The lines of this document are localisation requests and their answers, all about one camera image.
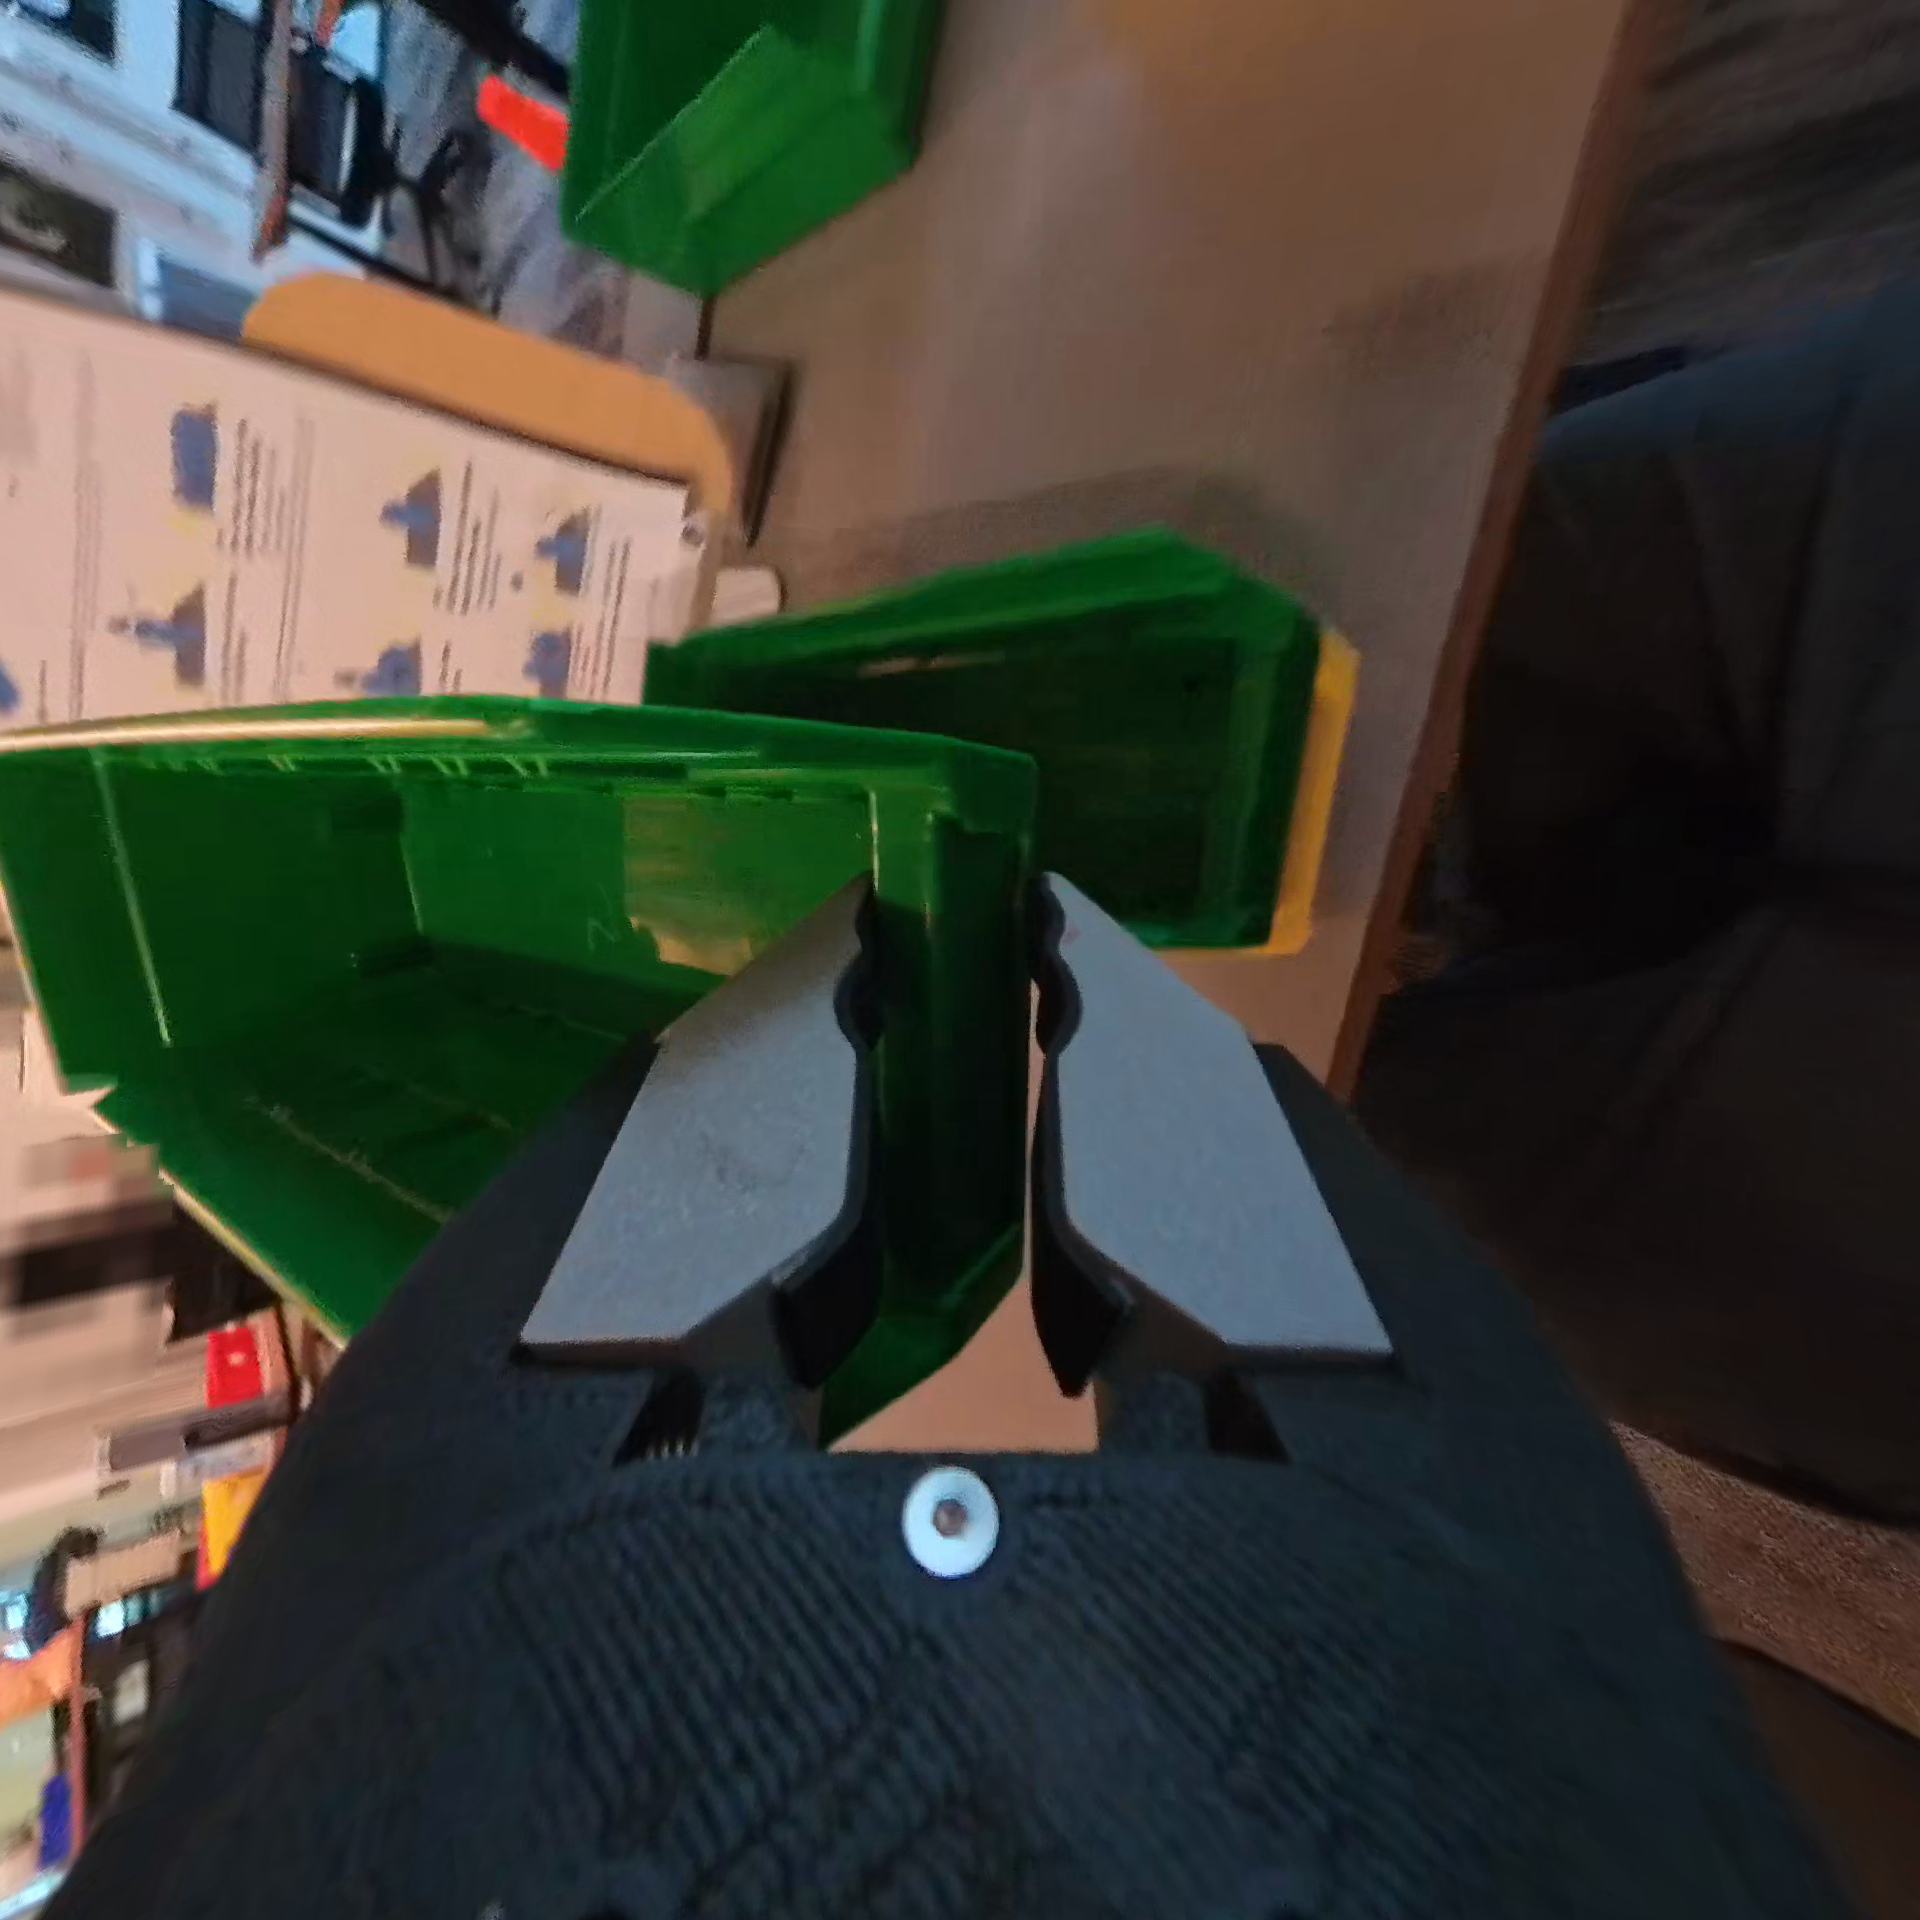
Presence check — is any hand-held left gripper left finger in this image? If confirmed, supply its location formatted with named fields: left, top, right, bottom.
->
left=517, top=877, right=884, bottom=1389

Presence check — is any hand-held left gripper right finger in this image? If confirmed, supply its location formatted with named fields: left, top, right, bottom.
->
left=1026, top=873, right=1396, bottom=1400

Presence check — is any green plastic bin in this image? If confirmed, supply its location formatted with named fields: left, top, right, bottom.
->
left=559, top=0, right=952, bottom=296
left=0, top=693, right=1039, bottom=1449
left=644, top=524, right=1327, bottom=953

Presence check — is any yellow plastic bin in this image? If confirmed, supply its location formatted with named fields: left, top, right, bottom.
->
left=1259, top=624, right=1362, bottom=956

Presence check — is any shelf with assorted boxes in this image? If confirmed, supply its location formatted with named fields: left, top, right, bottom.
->
left=0, top=1199, right=322, bottom=1890

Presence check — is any instruction board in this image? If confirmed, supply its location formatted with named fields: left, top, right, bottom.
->
left=0, top=273, right=739, bottom=736

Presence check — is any red tag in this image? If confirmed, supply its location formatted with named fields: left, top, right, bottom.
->
left=473, top=70, right=574, bottom=174

